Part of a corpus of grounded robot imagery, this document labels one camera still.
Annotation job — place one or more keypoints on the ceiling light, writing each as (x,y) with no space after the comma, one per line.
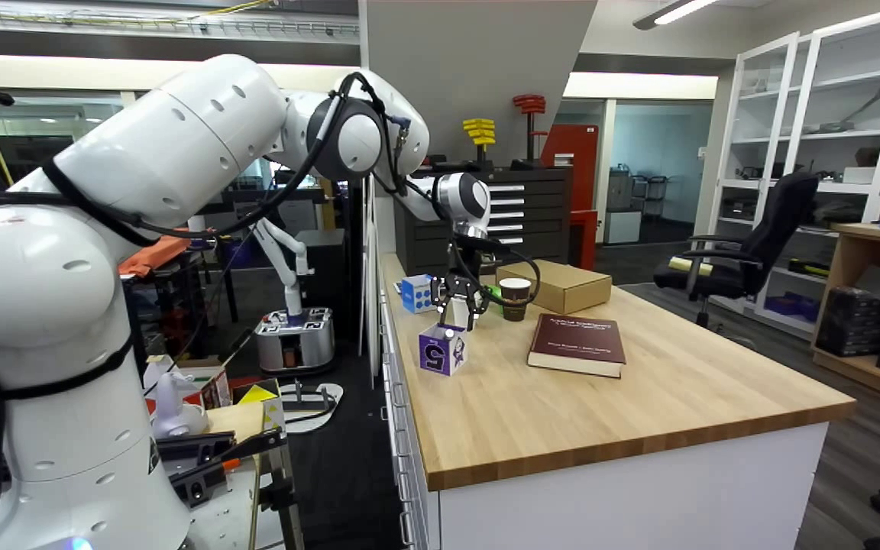
(673,11)

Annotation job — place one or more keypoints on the blue and white cube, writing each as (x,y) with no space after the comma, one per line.
(414,294)

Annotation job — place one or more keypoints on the green object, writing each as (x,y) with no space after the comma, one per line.
(494,295)

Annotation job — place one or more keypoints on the small white robot arm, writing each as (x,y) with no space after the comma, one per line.
(291,305)

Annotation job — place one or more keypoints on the white glass-door cabinet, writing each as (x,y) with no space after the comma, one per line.
(829,114)

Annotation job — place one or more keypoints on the purple and white box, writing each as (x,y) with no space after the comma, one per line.
(440,353)

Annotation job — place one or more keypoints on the yellow and white box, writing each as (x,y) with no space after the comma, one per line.
(260,397)

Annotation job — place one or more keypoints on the red cabinet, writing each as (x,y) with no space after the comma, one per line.
(574,168)

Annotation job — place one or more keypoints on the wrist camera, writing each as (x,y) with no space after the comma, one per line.
(478,244)

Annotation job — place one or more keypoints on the brown paper cup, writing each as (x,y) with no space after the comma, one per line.
(515,299)

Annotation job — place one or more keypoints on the red stacked stand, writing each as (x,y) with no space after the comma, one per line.
(529,107)

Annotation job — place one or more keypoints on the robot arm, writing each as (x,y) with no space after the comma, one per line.
(180,145)

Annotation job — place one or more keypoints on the orange cloth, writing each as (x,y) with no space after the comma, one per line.
(153,256)

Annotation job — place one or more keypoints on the yellow stacked stand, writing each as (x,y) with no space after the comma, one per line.
(479,134)

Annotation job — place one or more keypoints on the black drawer cabinet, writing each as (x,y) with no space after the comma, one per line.
(539,221)

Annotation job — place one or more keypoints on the maroon hardcover book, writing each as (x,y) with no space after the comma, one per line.
(577,344)

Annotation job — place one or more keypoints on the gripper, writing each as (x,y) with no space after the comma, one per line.
(461,276)

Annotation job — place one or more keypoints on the cardboard box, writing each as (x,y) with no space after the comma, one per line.
(566,284)

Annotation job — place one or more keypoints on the wooden shelf unit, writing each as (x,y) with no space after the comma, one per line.
(860,252)

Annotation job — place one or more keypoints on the stack of black boxes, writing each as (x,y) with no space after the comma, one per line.
(851,321)

